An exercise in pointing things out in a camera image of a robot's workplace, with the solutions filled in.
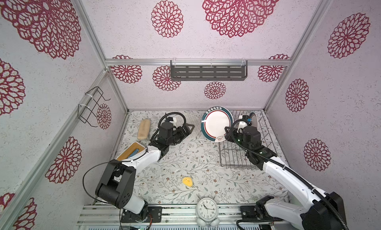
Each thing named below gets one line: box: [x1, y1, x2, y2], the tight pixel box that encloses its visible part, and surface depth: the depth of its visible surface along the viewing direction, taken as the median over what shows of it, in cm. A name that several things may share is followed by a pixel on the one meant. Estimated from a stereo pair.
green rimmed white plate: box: [200, 106, 234, 143], surface depth 84 cm
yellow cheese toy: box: [182, 176, 193, 187], surface depth 85 cm
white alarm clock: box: [195, 197, 220, 228], surface depth 73 cm
